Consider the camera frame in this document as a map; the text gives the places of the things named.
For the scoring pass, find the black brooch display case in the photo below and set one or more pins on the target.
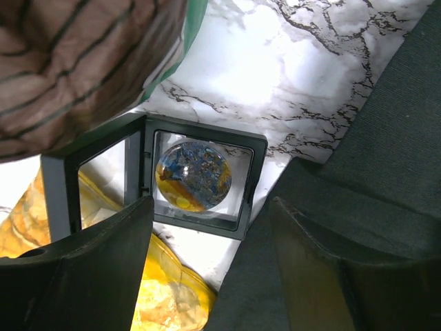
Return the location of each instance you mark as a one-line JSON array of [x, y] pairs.
[[146, 137]]

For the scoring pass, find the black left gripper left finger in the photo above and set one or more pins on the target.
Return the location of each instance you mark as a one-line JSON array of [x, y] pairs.
[[87, 281]]

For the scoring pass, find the yellow Lays chips bag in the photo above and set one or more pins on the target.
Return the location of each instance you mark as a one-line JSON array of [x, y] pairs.
[[171, 296]]

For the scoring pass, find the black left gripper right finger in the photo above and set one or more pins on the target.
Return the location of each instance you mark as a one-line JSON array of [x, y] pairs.
[[333, 283]]

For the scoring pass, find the round blue gold brooch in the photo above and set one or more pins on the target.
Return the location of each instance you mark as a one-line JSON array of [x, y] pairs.
[[193, 176]]

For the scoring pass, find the green brown crumpled bag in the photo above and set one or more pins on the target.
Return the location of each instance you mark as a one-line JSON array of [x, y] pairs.
[[69, 66]]

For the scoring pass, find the black button-up shirt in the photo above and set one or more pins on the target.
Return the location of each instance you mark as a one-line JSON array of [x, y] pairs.
[[380, 188]]

